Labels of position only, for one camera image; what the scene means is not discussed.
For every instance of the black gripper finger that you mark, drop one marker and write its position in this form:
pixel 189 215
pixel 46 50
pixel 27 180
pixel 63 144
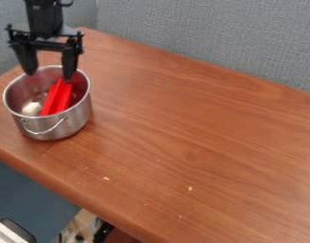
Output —
pixel 28 58
pixel 70 58

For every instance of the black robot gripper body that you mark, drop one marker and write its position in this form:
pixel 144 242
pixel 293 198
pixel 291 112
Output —
pixel 46 31

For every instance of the red plastic block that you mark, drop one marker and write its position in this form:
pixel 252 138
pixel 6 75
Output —
pixel 58 98

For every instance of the metal pot with handle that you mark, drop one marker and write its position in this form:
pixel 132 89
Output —
pixel 24 97

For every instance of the black chair frame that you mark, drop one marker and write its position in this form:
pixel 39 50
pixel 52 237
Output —
pixel 19 230

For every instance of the beige object under table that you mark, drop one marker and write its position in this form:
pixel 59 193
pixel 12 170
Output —
pixel 87 228

